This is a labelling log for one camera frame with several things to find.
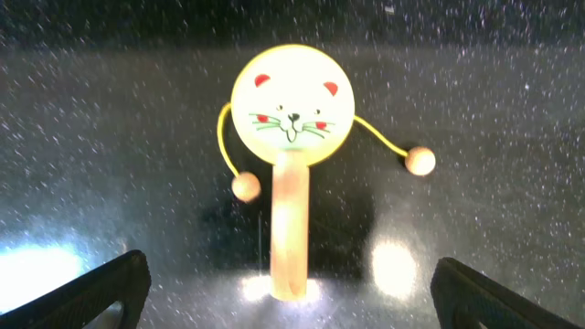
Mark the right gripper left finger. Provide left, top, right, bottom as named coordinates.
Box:
left=0, top=249, right=153, bottom=329

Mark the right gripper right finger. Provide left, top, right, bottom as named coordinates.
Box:
left=430, top=256, right=583, bottom=329

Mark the wooden cat face rattle drum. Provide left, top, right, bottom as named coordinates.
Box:
left=217, top=43, right=437, bottom=302

